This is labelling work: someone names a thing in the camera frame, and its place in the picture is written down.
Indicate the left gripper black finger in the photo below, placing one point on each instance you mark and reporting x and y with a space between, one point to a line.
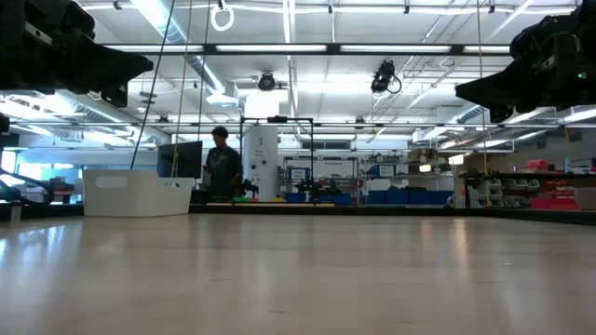
116 95
112 67

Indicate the red storage bin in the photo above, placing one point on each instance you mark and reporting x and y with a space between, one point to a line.
554 204

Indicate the black overhead camera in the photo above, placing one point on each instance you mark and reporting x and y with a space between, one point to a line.
383 76

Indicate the black aluminium table frame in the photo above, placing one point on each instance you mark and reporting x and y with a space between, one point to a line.
372 210

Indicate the black metal rig frame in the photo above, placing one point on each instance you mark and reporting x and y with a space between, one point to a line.
277 119

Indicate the blue storage bin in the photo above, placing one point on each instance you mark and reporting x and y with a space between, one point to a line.
441 197
341 199
418 197
397 197
376 197
295 197

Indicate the round ceiling camera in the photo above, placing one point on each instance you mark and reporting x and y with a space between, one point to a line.
266 82

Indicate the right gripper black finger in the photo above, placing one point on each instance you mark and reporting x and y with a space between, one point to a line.
500 115
507 88

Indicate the black workbench shelf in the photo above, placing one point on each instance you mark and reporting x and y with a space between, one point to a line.
526 175

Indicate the dark computer monitor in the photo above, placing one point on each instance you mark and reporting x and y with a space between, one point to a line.
181 160

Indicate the person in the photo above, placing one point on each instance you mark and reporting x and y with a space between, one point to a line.
223 167

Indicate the small black robot arm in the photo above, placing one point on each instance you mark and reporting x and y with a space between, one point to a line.
316 188

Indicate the white cylindrical tank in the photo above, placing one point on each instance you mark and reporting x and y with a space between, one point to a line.
260 163

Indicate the white plastic bin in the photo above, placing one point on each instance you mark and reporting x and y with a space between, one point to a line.
139 200

